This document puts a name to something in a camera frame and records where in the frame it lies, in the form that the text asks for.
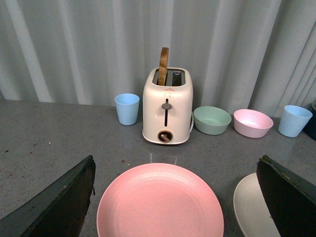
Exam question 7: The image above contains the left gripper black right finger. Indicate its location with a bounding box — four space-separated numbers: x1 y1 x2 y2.
256 156 316 237

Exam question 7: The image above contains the light blue cup left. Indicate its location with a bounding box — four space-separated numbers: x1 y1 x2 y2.
115 93 140 125

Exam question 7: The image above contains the pink plate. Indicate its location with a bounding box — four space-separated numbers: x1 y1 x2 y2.
96 163 224 237

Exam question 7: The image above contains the light blue cup right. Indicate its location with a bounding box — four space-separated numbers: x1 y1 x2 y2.
278 105 313 138

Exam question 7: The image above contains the light blue cup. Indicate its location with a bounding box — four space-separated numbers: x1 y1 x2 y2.
115 93 140 125
278 105 313 138

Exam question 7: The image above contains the pink bowl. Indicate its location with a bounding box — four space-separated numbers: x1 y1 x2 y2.
233 109 274 138

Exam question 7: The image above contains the dark blue pot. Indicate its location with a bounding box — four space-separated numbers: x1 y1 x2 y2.
304 101 316 140

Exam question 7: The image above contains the green bowl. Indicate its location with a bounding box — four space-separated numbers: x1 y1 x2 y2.
193 106 232 135

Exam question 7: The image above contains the cream white plate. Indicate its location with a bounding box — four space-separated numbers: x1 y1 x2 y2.
233 173 280 237

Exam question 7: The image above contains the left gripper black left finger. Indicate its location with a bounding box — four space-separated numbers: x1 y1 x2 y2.
0 156 96 237

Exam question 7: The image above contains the cream white toaster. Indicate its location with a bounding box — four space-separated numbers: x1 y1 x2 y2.
143 68 194 145

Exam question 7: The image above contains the brown toast slice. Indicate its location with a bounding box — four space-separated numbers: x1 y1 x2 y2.
158 47 169 86

